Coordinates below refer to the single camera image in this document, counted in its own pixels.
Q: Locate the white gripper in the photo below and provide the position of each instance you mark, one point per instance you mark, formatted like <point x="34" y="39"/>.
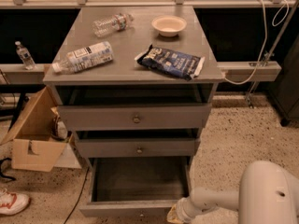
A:
<point x="189" y="207"/>

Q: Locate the grey bottom drawer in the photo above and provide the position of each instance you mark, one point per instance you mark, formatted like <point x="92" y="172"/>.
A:
<point x="138" y="187"/>

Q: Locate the grey drawer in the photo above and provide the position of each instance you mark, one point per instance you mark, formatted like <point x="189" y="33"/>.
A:
<point x="133" y="117"/>
<point x="142" y="143"/>
<point x="138" y="187"/>

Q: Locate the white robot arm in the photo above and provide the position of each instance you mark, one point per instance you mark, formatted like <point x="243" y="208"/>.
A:
<point x="268" y="194"/>

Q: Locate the grey middle drawer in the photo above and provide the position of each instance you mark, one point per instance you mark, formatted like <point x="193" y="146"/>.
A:
<point x="142" y="143"/>

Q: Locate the grey top drawer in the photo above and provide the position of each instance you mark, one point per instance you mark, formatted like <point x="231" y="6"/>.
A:
<point x="133" y="117"/>

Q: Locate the grey wooden drawer cabinet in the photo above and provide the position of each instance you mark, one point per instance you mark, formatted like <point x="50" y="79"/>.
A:
<point x="124" y="82"/>

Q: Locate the blue chip bag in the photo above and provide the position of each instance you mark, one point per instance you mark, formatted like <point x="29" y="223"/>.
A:
<point x="171" y="62"/>

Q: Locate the open cardboard box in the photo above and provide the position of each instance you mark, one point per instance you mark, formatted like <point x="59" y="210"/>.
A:
<point x="33" y="148"/>

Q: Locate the white and red sneaker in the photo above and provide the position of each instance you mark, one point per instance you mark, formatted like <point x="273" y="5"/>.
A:
<point x="11" y="203"/>

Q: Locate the dark cabinet at right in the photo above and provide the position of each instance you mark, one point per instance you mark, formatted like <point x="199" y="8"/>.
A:
<point x="285" y="89"/>

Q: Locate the white labelled plastic bottle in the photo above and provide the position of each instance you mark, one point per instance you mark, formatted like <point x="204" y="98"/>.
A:
<point x="86" y="58"/>

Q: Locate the white paper bowl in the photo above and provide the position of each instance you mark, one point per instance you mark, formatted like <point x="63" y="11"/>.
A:
<point x="169" y="26"/>

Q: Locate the clear crushed water bottle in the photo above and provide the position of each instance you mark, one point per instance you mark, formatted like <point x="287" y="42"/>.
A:
<point x="111" y="24"/>

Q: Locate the small upright water bottle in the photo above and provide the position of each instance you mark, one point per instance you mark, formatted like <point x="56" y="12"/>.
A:
<point x="25" y="56"/>

